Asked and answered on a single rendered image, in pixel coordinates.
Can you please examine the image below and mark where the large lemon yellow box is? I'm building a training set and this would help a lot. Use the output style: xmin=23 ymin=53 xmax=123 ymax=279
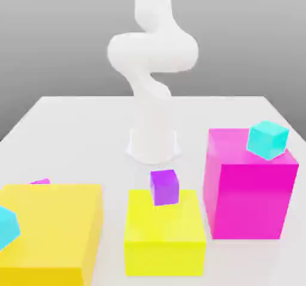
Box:
xmin=124 ymin=189 xmax=207 ymax=277

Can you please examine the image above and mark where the large magenta box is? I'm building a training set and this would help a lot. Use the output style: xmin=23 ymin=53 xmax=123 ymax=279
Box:
xmin=203 ymin=128 xmax=300 ymax=240

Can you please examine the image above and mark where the large golden yellow box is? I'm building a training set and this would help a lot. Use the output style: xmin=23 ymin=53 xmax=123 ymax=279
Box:
xmin=0 ymin=183 xmax=104 ymax=286

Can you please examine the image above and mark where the small purple cube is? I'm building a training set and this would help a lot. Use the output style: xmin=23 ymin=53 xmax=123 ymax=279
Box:
xmin=149 ymin=169 xmax=180 ymax=207

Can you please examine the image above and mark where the small sky blue cube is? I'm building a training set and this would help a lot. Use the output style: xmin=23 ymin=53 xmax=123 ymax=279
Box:
xmin=0 ymin=205 xmax=22 ymax=251

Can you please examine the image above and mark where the small turquoise cube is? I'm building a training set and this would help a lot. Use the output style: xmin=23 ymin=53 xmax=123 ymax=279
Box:
xmin=246 ymin=120 xmax=290 ymax=161

